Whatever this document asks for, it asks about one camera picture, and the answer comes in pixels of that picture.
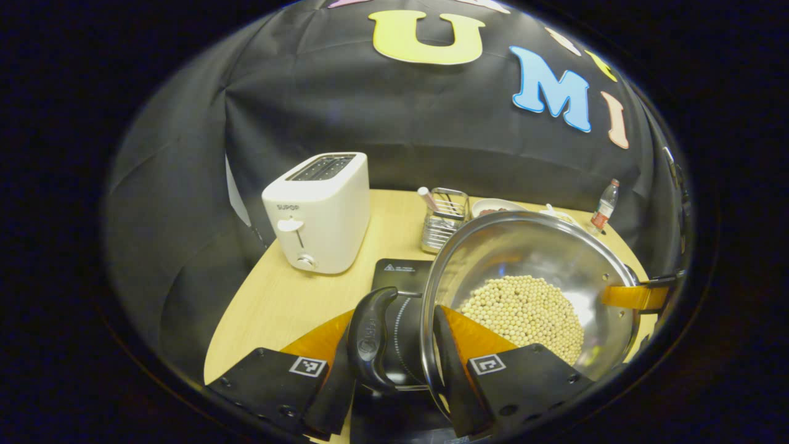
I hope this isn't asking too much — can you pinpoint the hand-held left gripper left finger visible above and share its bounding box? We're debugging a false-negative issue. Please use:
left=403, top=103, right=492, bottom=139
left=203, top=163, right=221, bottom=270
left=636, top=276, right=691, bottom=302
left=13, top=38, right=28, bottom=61
left=206, top=308, right=358, bottom=440

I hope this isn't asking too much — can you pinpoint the black backdrop cloth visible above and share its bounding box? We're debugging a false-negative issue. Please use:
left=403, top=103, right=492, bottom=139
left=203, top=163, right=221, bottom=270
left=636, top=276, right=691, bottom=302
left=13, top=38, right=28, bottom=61
left=102, top=0, right=694, bottom=383

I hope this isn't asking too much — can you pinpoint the pile of soybeans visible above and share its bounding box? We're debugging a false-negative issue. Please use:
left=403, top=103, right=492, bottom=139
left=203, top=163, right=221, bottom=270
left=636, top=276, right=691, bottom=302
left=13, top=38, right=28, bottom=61
left=457, top=276, right=585, bottom=366

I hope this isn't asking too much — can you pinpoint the white divided dish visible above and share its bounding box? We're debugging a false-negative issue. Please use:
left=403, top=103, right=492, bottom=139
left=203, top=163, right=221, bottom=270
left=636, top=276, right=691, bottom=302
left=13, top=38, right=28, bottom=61
left=539, top=203, right=580, bottom=226

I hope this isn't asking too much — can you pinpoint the black induction cooktop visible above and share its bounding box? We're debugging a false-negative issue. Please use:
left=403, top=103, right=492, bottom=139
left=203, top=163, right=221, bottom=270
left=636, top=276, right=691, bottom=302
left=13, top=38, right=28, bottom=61
left=351, top=258, right=457, bottom=444

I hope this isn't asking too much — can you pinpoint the white toaster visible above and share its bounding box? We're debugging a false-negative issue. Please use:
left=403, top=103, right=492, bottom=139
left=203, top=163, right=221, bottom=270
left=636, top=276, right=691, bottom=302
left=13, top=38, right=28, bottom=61
left=261, top=152, right=371, bottom=275

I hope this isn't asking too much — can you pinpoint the wire mesh basket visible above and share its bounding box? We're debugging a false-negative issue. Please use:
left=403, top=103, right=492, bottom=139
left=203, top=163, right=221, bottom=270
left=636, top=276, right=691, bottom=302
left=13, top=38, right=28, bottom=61
left=420, top=187, right=470, bottom=254

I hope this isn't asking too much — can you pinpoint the clear plastic water bottle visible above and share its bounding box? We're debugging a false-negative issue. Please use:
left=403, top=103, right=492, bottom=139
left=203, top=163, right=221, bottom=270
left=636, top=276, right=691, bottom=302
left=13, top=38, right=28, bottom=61
left=591, top=179, right=620, bottom=234

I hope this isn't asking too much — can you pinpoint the steel pot with black handles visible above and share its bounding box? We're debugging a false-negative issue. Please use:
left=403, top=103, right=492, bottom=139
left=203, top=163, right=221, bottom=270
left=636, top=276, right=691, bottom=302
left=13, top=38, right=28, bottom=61
left=346, top=211, right=642, bottom=420

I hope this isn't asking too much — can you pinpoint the white round plate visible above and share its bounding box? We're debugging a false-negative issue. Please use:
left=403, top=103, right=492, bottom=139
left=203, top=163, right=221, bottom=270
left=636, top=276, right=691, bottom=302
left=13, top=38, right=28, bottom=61
left=472, top=198, right=528, bottom=218

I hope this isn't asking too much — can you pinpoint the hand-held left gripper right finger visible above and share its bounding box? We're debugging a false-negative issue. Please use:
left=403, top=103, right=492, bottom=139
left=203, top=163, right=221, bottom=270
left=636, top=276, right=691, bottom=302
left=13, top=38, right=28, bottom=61
left=431, top=305, right=595, bottom=437

